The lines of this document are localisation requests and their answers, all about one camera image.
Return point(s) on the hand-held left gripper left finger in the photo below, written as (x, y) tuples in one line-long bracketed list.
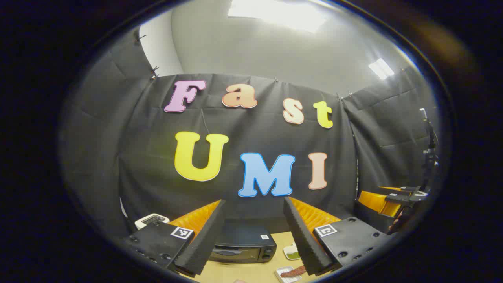
[(204, 240)]

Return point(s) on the white toaster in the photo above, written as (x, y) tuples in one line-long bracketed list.
[(151, 220)]

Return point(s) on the ceiling light panel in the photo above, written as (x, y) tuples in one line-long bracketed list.
[(381, 68), (279, 13)]

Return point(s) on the white rectangular plate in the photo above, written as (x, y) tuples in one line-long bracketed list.
[(285, 276)]

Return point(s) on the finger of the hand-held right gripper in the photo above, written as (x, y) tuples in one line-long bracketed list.
[(393, 189), (379, 202)]

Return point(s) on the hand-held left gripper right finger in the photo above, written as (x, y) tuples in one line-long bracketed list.
[(304, 243)]

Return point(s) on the white divided plate of beans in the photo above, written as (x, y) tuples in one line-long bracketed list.
[(291, 252)]

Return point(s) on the black electric oven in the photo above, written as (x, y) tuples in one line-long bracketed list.
[(243, 245)]

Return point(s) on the red-brown meat slice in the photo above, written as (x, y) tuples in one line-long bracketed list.
[(294, 272)]

